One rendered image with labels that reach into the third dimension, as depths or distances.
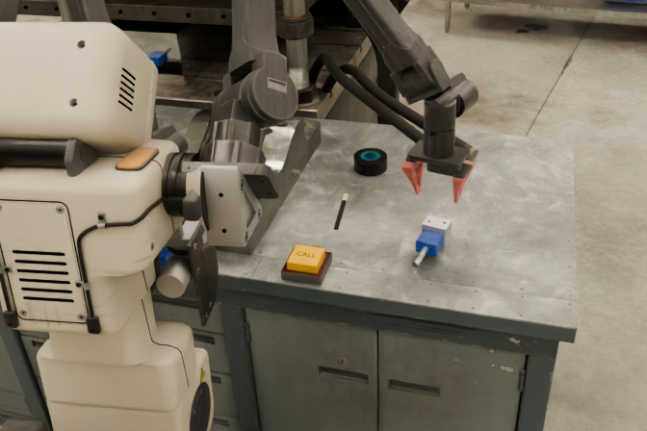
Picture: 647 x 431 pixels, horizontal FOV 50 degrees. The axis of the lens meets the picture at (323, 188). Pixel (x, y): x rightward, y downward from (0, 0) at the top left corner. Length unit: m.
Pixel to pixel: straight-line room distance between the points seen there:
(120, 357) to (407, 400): 0.71
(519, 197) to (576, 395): 0.86
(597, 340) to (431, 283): 1.22
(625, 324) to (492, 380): 1.15
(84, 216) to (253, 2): 0.38
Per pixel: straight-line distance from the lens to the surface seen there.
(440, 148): 1.27
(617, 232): 2.99
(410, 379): 1.51
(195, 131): 1.66
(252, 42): 0.98
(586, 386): 2.32
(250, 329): 1.55
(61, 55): 0.90
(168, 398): 1.11
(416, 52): 1.22
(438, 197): 1.58
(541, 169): 1.72
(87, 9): 1.31
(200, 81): 2.32
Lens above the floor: 1.64
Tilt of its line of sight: 32 degrees down
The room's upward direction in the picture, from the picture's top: 3 degrees counter-clockwise
